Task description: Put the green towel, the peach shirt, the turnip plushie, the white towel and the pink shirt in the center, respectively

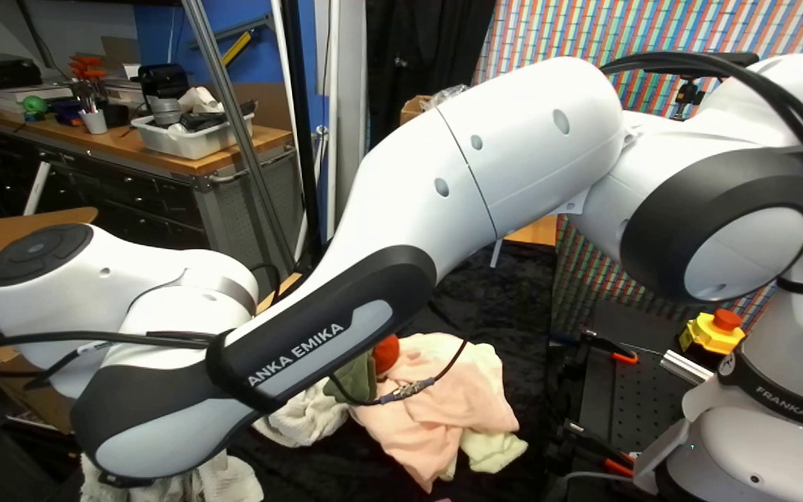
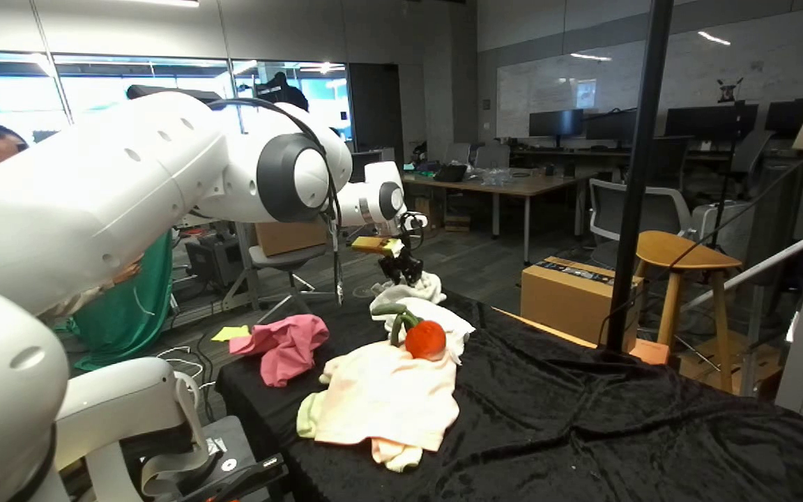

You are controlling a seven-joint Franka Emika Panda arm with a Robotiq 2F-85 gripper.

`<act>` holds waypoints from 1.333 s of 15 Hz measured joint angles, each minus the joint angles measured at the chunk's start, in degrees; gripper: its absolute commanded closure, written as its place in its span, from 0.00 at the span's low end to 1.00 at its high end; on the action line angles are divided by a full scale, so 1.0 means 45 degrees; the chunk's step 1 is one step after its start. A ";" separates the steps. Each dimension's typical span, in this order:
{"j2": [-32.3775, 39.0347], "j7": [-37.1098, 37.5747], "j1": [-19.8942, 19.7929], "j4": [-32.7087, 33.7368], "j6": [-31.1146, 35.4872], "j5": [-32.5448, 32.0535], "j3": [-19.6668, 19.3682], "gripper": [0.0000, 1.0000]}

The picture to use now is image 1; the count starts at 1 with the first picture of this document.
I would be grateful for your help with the silver metal pole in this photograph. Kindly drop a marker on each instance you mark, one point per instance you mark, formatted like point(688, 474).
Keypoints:
point(224, 100)

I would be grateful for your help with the wooden stool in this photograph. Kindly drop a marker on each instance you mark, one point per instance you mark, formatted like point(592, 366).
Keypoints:
point(13, 231)

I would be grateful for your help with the red white turnip plushie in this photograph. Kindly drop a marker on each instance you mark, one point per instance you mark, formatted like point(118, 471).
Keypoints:
point(387, 354)

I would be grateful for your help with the black velvet table cloth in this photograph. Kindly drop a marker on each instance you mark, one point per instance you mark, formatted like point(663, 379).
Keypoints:
point(502, 308)

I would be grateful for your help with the small white cloth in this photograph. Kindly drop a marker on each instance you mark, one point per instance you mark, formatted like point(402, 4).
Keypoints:
point(304, 419)

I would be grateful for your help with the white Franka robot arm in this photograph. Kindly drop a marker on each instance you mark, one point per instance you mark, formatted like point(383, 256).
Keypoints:
point(514, 141)

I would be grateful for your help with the white plastic bin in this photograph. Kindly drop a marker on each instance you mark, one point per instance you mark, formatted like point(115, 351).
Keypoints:
point(187, 141)

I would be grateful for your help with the silver metal cylinder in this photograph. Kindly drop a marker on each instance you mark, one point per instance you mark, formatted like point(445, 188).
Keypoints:
point(684, 366)

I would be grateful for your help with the blue panel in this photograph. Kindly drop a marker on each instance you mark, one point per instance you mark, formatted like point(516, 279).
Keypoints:
point(179, 37)

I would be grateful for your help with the black curtain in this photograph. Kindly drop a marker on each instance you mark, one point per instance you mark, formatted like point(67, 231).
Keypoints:
point(419, 46)

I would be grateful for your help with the black stand pole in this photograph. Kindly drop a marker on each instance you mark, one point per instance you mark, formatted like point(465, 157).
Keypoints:
point(295, 113)

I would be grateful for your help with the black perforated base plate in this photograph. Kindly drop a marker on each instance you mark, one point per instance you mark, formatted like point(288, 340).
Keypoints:
point(625, 400)

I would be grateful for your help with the yellow red emergency stop button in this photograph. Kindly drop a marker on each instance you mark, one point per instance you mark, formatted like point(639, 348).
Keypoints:
point(713, 336)

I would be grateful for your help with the black power tool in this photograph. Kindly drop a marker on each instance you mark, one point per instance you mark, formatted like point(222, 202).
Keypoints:
point(162, 85)

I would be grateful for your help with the small green bench item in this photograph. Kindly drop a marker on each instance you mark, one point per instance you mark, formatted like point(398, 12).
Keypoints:
point(35, 104)

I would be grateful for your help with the white cup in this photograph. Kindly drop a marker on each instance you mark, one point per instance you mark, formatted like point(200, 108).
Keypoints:
point(95, 121)

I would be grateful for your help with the peach shirt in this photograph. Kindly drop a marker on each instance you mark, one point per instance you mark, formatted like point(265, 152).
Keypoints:
point(440, 419)

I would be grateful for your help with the orange red bench item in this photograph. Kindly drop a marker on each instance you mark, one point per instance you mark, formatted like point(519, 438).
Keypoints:
point(88, 67)

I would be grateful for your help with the multicolour patterned backdrop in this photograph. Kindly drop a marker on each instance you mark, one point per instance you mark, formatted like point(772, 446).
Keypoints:
point(560, 28)

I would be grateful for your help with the wooden top workbench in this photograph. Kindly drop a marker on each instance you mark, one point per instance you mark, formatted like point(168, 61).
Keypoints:
point(95, 198)

